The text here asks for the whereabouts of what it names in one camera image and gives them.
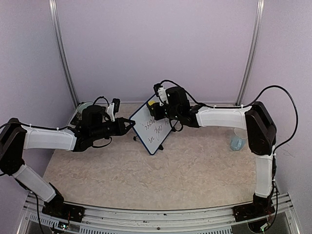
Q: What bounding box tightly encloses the aluminium frame post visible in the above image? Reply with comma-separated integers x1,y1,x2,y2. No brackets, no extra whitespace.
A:
235,0,265,106
49,0,79,108

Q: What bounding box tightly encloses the right aluminium frame post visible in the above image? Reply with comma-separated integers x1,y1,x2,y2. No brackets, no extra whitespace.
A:
235,0,265,106

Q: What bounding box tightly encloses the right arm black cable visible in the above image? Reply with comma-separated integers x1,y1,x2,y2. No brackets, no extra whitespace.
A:
159,79,299,151

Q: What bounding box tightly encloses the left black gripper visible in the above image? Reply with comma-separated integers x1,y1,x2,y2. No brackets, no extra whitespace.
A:
91,117,136,141

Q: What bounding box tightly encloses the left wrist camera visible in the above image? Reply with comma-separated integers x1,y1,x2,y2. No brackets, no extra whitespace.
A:
106,98,120,122

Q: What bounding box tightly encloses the yellow whiteboard eraser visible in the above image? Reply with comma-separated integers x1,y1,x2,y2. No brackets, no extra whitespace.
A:
147,100,156,108

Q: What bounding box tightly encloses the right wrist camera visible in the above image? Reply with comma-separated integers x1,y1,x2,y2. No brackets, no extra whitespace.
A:
153,83,169,106

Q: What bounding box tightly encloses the whiteboard metal stand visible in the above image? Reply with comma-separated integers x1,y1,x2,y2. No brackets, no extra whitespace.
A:
134,124,172,155

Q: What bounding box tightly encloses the light green bowl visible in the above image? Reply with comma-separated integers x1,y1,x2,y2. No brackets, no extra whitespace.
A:
77,101,93,114

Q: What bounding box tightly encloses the blue framed whiteboard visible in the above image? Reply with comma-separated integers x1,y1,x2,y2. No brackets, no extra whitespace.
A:
129,94,172,155

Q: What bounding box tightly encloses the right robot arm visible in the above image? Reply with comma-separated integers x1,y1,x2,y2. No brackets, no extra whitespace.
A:
147,84,277,222

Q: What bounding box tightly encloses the black patterned square plate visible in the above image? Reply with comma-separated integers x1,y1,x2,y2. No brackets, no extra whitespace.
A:
70,112,82,126

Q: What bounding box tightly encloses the left aluminium frame post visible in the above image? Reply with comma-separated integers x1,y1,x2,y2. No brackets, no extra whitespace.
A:
49,0,79,108

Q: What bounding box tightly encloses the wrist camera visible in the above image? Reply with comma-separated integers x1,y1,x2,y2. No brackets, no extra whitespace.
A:
106,98,120,122
153,83,169,106

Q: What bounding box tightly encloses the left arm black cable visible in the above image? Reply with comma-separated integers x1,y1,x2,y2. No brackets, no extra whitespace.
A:
14,96,113,149

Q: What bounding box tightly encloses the front aluminium rail base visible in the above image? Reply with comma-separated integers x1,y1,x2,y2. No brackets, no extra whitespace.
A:
15,194,303,234

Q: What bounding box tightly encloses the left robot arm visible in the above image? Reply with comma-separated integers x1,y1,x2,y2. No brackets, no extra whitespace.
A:
0,103,135,217

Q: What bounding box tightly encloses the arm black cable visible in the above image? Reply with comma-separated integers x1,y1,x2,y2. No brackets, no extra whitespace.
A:
159,79,299,151
14,96,113,149

